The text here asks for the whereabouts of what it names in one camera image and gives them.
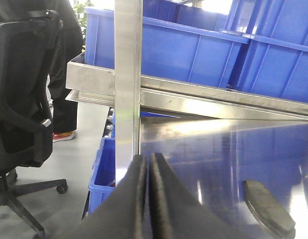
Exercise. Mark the blue plastic crate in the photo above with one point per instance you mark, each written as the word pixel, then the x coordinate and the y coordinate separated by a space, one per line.
pixel 275 61
pixel 169 50

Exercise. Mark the stainless steel rack frame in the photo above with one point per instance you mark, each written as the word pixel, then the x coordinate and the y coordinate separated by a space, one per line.
pixel 130 92

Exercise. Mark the blue plastic crate right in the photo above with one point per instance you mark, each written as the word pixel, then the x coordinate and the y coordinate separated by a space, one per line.
pixel 275 61

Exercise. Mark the dark brake pad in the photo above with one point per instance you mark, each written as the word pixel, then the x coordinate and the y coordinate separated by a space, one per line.
pixel 266 209

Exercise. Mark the blue bin below rack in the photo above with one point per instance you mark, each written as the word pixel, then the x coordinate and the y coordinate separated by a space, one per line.
pixel 102 181

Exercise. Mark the black office chair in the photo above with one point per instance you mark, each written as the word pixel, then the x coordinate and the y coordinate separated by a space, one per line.
pixel 27 47

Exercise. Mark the blue plastic crate left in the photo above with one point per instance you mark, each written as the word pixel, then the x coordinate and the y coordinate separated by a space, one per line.
pixel 169 50

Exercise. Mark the person in black clothes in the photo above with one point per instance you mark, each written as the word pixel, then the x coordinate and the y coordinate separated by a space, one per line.
pixel 69 46

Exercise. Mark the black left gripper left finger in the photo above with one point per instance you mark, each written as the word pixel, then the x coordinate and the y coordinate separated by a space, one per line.
pixel 120 216

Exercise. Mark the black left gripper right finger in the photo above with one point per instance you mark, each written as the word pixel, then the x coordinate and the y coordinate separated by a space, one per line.
pixel 179 213

